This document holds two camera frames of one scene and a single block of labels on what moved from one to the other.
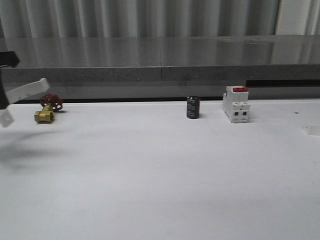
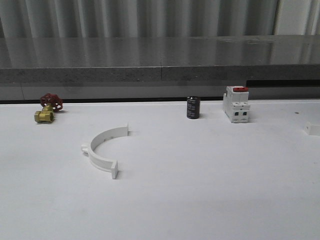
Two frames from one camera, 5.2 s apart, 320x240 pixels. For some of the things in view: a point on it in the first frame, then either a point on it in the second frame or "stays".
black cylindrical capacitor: (193, 107) stays
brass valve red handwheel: (50, 103) stays
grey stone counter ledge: (166, 67) stays
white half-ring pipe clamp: (6, 119) to (96, 162)
